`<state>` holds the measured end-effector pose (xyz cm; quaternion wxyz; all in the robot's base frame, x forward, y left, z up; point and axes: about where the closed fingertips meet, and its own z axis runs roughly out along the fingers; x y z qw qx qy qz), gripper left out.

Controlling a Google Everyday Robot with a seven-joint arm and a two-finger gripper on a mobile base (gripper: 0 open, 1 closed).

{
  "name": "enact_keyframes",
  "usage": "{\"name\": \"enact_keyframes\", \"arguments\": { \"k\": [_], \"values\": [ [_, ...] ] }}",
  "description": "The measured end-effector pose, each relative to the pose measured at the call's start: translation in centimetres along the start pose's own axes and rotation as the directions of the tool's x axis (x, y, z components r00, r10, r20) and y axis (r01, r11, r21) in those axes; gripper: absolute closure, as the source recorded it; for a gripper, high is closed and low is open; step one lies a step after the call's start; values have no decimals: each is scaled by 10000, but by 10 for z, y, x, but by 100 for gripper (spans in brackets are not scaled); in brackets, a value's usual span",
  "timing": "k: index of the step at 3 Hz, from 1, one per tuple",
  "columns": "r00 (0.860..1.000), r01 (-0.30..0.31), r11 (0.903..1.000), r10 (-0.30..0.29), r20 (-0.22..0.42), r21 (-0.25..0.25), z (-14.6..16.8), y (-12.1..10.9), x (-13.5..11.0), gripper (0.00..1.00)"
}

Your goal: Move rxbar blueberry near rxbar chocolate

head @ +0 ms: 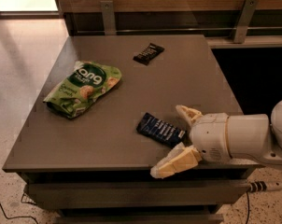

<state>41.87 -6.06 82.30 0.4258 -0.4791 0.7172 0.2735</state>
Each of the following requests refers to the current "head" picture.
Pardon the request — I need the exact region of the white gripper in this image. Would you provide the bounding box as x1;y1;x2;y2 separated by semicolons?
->
150;105;231;178

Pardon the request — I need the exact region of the blue rxbar blueberry bar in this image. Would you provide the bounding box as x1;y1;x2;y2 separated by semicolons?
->
136;113;186;147

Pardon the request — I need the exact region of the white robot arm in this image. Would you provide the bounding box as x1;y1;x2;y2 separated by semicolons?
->
150;101;282;178

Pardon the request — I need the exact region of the black rxbar chocolate bar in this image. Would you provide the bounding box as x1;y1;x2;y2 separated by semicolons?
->
133;43;164;65

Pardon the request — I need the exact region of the grey drawer cabinet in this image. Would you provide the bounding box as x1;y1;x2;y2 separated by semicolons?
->
4;35;254;217

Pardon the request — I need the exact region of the upper grey drawer front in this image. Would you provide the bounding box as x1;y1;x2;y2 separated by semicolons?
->
25;180;248;209

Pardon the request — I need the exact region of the grey drawer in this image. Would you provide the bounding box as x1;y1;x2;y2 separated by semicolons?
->
25;180;248;209
54;215;223;224

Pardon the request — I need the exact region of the green snack chip bag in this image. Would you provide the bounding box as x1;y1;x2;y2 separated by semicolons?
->
43;61;121;119

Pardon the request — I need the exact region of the lower grey drawer front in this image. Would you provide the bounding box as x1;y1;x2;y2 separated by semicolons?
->
54;215;223;224

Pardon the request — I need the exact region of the right metal rail bracket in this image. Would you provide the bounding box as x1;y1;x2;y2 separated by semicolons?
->
232;0;260;44

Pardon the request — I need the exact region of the metal rail bracket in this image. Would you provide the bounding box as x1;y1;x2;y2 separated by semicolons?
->
100;0;117;35
232;0;260;44

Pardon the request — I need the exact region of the left metal rail bracket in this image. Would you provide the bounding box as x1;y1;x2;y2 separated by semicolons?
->
100;0;117;35

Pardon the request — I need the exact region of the horizontal metal rail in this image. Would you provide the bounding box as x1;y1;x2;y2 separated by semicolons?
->
76;26;282;35

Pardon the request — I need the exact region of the black floor cable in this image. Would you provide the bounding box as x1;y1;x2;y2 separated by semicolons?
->
0;200;40;224

